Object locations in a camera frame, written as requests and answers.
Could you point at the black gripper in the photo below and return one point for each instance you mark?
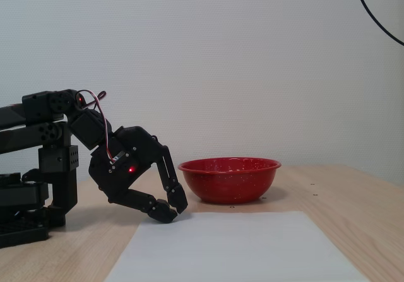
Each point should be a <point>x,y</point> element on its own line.
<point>126,171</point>

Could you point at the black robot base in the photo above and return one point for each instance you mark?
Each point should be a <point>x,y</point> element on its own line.
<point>19,231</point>

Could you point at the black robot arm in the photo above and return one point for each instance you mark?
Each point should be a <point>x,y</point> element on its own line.
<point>31,133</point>

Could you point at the red speckled bowl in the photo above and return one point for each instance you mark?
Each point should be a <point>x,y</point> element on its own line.
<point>227,181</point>

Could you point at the white paper sheet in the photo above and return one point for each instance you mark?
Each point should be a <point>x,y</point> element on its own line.
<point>236,247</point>

